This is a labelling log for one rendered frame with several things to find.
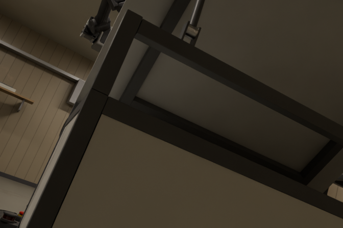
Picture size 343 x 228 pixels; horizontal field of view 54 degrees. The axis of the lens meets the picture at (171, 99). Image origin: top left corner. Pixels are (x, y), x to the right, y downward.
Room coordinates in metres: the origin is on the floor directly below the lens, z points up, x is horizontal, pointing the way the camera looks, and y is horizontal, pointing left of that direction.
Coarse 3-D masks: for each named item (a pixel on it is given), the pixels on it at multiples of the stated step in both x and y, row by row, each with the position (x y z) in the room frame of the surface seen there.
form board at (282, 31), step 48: (144, 0) 0.99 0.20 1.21; (192, 0) 0.98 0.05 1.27; (240, 0) 0.97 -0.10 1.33; (288, 0) 0.96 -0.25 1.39; (336, 0) 0.95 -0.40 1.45; (144, 48) 1.10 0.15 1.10; (240, 48) 1.08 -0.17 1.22; (288, 48) 1.07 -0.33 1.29; (336, 48) 1.07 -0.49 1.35; (144, 96) 1.23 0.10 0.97; (192, 96) 1.23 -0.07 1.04; (240, 96) 1.22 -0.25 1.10; (288, 96) 1.21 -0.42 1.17; (336, 96) 1.20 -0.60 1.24; (240, 144) 1.37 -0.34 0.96; (288, 144) 1.36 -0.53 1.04
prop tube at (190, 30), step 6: (198, 0) 0.75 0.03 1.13; (204, 0) 0.75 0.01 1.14; (198, 6) 0.74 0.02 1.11; (192, 12) 0.75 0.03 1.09; (198, 12) 0.74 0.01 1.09; (192, 18) 0.74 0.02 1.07; (198, 18) 0.74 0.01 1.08; (192, 24) 0.73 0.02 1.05; (192, 30) 0.73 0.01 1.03; (198, 30) 0.73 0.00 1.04; (186, 36) 0.74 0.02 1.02; (192, 36) 0.73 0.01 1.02
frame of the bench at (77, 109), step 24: (96, 96) 0.68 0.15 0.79; (96, 120) 0.69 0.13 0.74; (120, 120) 0.70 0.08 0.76; (144, 120) 0.71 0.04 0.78; (72, 144) 0.68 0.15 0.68; (192, 144) 0.75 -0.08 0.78; (72, 168) 0.69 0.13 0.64; (240, 168) 0.79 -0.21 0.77; (264, 168) 0.80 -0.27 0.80; (48, 192) 0.68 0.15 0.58; (288, 192) 0.83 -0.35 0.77; (312, 192) 0.85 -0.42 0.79; (48, 216) 0.68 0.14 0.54
